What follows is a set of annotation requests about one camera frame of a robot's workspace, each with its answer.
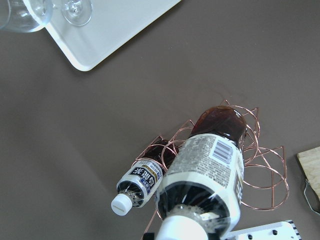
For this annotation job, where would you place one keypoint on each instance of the tea bottle gripped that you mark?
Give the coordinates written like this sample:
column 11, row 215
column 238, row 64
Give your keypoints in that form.
column 200, row 195

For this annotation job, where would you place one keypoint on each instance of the tea bottle middle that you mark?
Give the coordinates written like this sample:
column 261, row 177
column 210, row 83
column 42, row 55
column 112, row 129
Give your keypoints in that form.
column 140, row 182

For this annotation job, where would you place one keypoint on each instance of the white serving tray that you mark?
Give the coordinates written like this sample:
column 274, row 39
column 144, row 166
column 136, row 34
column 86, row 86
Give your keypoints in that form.
column 112, row 24

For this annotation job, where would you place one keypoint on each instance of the wooden cutting board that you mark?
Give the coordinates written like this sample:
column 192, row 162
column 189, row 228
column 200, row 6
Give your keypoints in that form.
column 310, row 163

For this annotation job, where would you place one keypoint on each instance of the wine glass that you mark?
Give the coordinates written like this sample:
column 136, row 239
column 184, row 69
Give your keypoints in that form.
column 27, row 16

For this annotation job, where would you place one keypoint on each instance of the copper wire bottle basket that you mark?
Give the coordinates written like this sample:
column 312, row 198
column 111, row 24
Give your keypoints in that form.
column 265, row 185

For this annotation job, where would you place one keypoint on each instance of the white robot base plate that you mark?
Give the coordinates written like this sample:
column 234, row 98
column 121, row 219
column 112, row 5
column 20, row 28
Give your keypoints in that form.
column 282, row 230

